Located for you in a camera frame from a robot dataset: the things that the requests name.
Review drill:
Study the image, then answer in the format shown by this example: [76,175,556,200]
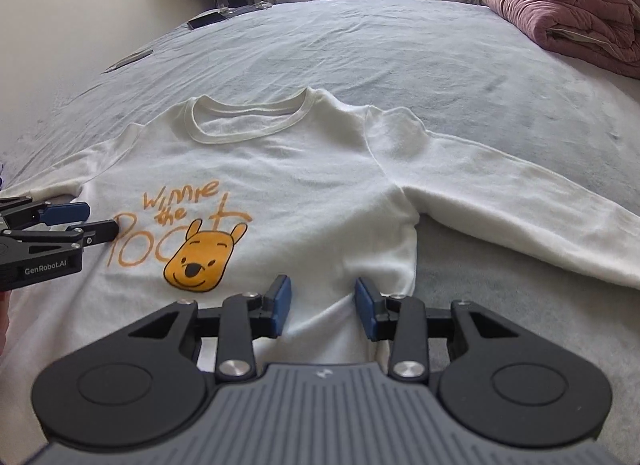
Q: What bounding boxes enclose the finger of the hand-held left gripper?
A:
[0,220,119,252]
[0,198,90,227]

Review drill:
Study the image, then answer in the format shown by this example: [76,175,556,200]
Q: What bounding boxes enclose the silver clear small item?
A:
[220,0,274,17]

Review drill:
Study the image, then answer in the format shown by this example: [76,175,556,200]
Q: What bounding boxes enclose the black phone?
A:
[186,10,227,29]

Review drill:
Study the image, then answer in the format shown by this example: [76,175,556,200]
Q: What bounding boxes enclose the pink folded quilt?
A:
[479,0,640,78]

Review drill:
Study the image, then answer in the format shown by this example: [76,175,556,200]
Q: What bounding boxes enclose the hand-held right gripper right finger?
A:
[354,277,516,381]

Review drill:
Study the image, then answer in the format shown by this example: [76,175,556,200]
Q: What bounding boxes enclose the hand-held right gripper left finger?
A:
[129,274,292,382]

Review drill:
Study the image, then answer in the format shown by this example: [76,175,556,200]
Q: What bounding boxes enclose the white printed sweatshirt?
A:
[0,86,640,446]

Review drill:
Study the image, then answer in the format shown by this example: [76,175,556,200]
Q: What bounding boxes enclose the dark flat device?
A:
[106,48,154,71]

